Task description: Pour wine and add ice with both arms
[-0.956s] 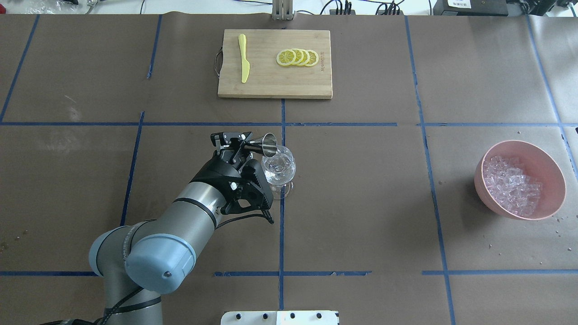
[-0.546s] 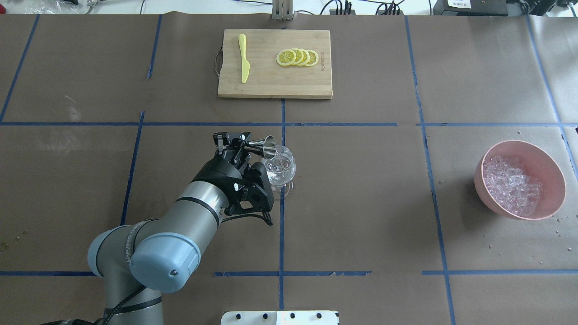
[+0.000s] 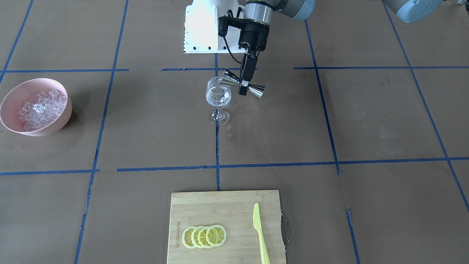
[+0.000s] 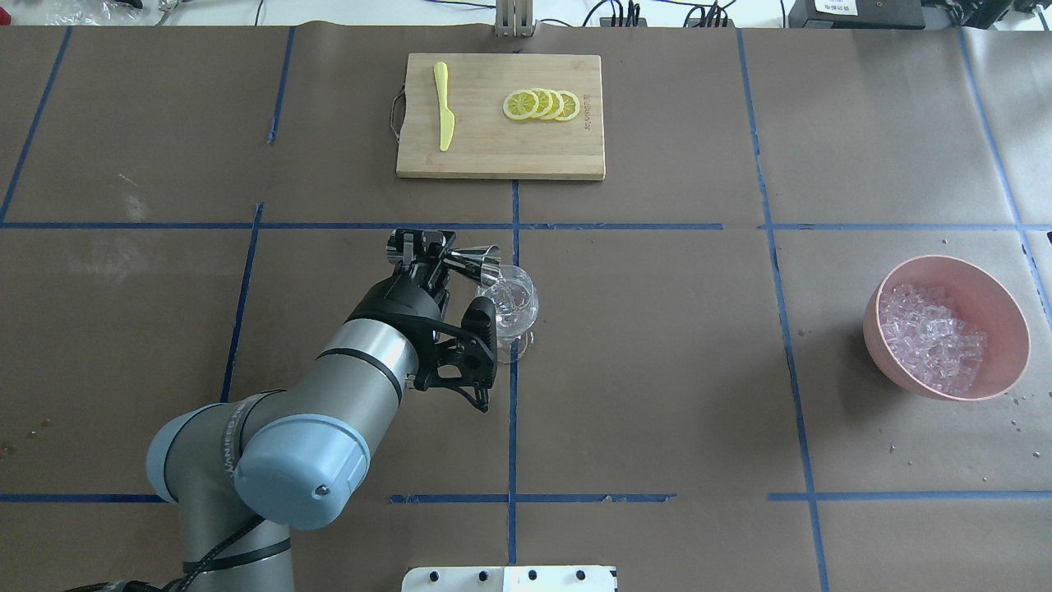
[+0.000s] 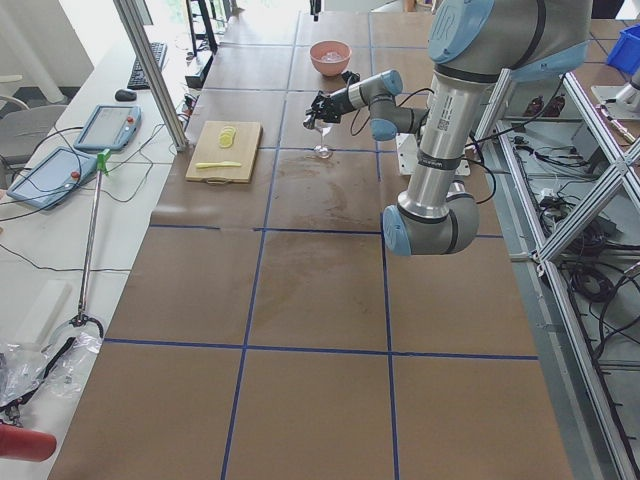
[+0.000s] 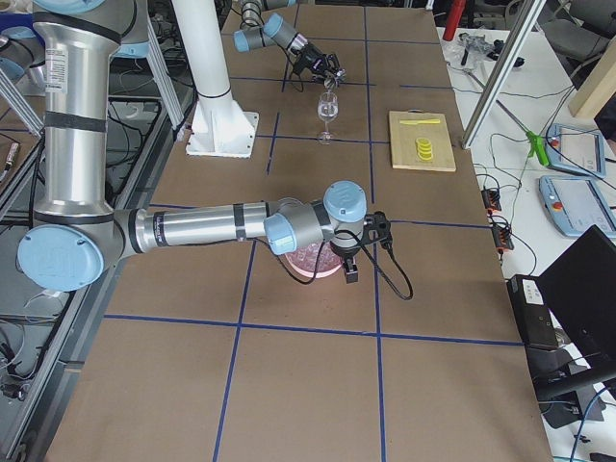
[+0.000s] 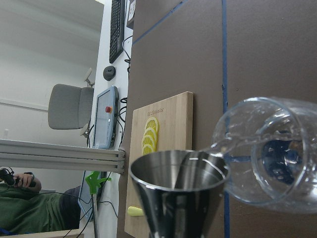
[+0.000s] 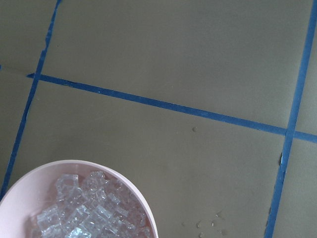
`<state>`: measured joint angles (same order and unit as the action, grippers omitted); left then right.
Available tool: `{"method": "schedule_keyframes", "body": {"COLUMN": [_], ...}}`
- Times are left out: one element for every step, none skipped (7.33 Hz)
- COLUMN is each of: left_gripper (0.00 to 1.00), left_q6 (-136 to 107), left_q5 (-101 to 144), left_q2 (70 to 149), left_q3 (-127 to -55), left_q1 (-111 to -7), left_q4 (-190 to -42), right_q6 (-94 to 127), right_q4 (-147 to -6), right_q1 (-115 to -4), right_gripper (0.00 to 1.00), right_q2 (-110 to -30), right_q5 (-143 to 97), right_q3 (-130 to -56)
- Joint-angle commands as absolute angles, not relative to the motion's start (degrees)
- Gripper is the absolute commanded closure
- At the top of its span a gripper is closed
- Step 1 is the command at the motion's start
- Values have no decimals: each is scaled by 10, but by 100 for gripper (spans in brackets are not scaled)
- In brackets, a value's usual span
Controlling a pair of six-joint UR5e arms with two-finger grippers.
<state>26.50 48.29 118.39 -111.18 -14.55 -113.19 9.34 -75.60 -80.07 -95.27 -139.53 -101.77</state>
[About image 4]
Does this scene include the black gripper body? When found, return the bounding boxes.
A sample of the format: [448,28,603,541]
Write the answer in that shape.
[348,263,450,356]

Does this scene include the clear ice cubes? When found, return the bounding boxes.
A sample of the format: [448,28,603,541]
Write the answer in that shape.
[878,284,989,396]

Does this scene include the pink bowl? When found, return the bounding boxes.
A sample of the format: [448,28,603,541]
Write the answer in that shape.
[863,256,1031,401]

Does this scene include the lemon slice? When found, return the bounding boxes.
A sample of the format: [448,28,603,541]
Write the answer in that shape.
[553,90,581,123]
[529,89,547,120]
[502,90,542,121]
[540,89,565,121]

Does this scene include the steel cocktail jigger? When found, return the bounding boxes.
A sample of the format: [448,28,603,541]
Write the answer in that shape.
[444,246,502,286]

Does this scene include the bamboo cutting board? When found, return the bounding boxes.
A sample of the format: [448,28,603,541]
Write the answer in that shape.
[397,53,607,181]

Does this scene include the yellow plastic knife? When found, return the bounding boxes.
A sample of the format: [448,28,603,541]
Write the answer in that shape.
[433,62,456,151]

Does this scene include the aluminium frame post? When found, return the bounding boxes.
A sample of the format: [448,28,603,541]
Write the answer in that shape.
[495,0,537,38]

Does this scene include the black box device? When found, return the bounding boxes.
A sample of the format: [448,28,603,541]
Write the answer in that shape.
[787,0,925,30]

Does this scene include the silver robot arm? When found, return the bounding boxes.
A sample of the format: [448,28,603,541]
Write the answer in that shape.
[86,229,502,591]

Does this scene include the clear wine glass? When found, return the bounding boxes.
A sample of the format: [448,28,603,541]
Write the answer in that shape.
[476,265,540,366]

